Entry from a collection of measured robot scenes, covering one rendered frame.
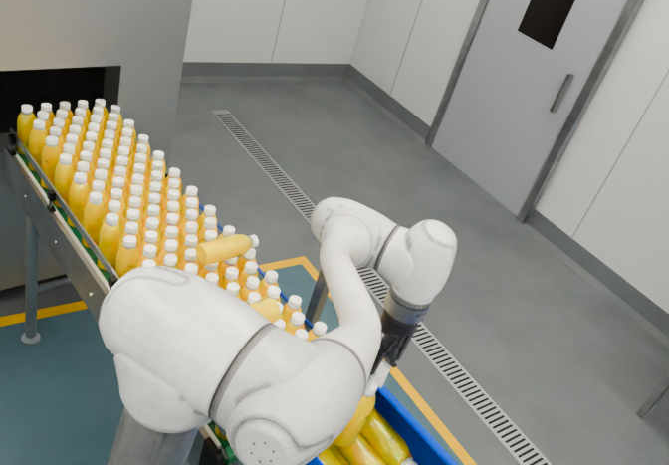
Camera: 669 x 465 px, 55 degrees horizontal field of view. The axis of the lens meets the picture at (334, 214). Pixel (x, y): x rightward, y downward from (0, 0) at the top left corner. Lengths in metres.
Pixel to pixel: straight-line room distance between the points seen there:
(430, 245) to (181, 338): 0.58
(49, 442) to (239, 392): 2.24
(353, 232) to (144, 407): 0.54
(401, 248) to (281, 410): 0.59
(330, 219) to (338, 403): 0.55
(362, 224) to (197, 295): 0.51
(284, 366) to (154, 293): 0.18
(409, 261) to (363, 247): 0.09
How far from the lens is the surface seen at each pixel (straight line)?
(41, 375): 3.15
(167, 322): 0.76
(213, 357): 0.74
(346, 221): 1.21
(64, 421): 2.99
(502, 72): 5.34
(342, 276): 1.04
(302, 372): 0.74
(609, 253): 4.97
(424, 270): 1.21
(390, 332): 1.33
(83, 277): 2.34
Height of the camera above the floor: 2.38
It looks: 32 degrees down
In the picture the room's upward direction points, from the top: 18 degrees clockwise
